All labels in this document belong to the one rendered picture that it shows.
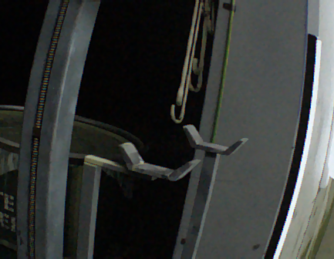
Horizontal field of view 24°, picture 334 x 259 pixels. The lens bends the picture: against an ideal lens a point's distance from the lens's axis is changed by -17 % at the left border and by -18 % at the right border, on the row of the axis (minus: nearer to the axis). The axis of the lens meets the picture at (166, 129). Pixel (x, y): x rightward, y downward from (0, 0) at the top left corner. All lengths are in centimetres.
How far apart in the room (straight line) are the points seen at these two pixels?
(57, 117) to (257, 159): 52
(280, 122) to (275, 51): 12
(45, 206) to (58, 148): 8
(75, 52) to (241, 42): 49
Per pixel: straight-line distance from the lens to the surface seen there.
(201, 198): 111
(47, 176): 104
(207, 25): 155
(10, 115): 242
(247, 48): 146
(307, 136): 146
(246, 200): 148
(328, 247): 302
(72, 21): 102
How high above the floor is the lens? 128
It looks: 9 degrees down
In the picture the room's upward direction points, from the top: 10 degrees clockwise
